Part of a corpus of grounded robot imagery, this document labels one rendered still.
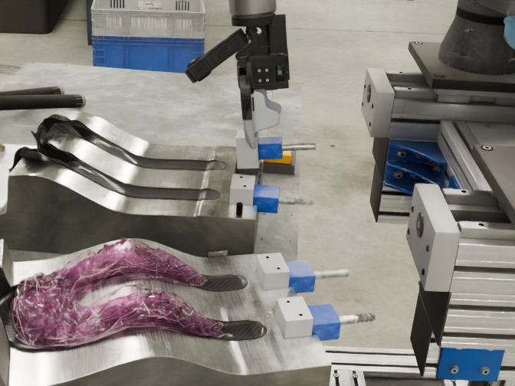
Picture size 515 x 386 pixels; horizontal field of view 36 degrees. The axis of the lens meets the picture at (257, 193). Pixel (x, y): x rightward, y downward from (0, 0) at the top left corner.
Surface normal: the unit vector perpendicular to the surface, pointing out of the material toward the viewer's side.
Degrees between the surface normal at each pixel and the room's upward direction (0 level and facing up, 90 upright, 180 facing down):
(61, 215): 90
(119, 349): 13
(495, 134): 0
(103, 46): 90
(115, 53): 91
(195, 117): 0
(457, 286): 90
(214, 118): 0
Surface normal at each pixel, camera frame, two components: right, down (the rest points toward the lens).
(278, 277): 0.24, 0.46
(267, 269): 0.06, -0.89
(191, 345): 0.51, -0.81
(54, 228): -0.06, 0.46
